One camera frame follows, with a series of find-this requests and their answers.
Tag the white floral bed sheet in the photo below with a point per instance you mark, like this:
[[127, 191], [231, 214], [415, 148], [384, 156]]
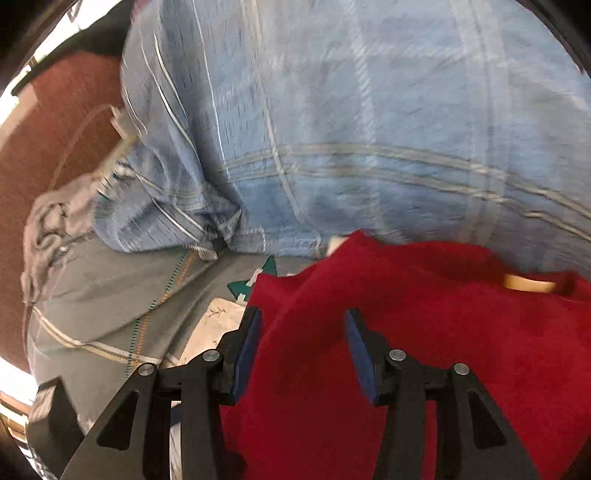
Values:
[[220, 317]]

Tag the grey striped blanket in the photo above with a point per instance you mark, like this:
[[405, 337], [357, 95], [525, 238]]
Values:
[[93, 315]]

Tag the black object at edge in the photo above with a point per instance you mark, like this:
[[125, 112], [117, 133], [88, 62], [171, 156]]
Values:
[[53, 432]]

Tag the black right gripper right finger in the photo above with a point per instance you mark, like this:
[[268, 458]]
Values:
[[475, 439]]

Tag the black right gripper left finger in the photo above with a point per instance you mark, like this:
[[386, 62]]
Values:
[[130, 439]]

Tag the red small sweater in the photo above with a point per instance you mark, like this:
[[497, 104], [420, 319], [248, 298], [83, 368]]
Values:
[[304, 415]]

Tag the blue plaid quilt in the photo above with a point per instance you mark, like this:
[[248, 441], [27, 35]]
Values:
[[273, 126]]

